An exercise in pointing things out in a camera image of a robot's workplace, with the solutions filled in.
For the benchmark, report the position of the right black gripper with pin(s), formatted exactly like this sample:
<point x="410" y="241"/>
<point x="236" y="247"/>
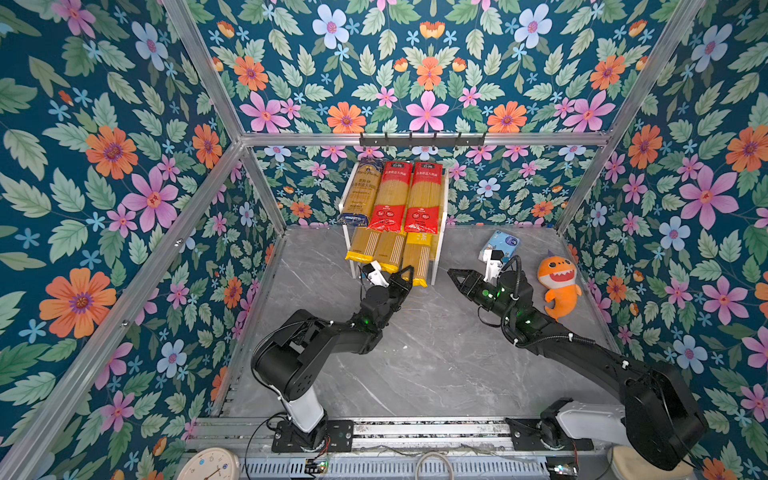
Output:
<point x="472" y="285"/>

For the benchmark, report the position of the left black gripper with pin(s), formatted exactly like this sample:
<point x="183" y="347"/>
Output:
<point x="403" y="286"/>

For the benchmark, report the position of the yellow pasta bag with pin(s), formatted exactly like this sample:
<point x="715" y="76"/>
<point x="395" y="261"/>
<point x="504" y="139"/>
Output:
<point x="389" y="250"/>
<point x="363" y="245"/>
<point x="417" y="257"/>

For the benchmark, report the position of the red spaghetti bag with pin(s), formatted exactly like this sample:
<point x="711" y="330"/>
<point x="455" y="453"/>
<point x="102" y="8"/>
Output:
<point x="392" y="195"/>
<point x="424" y="200"/>

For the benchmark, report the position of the blue gold spaghetti bag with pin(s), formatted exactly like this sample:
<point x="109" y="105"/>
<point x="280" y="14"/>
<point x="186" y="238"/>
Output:
<point x="359" y="202"/>

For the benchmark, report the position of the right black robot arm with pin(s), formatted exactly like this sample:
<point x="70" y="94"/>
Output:
<point x="662" y="420"/>

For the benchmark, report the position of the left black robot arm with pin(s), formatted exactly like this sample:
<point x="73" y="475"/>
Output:
<point x="289" y="360"/>

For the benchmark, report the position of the blue tissue pack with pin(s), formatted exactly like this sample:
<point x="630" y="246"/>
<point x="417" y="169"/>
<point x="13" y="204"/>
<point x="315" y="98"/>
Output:
<point x="501" y="241"/>

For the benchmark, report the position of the orange shark plush toy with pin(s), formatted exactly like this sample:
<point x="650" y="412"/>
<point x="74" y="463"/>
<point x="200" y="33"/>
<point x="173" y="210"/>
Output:
<point x="558" y="275"/>

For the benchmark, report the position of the beige cushion pad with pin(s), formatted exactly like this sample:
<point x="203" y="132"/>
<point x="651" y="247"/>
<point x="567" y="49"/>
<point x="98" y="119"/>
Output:
<point x="626" y="464"/>

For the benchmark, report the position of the white round clock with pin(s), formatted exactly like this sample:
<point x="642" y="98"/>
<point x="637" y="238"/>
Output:
<point x="215" y="463"/>

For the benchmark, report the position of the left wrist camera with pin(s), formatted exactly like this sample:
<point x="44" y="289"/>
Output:
<point x="374" y="273"/>

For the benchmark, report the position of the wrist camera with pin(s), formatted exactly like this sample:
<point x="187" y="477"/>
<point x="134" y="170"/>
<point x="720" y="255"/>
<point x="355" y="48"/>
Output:
<point x="374" y="273"/>
<point x="494" y="262"/>

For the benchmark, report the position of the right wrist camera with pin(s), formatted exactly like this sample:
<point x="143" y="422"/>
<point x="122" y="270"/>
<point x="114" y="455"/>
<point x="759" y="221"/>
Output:
<point x="494" y="262"/>

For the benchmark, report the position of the black hook rail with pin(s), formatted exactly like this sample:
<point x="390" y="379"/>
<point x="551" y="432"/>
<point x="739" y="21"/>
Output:
<point x="409" y="140"/>

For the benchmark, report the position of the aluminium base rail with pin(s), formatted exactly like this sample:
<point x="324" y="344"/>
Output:
<point x="505" y="434"/>

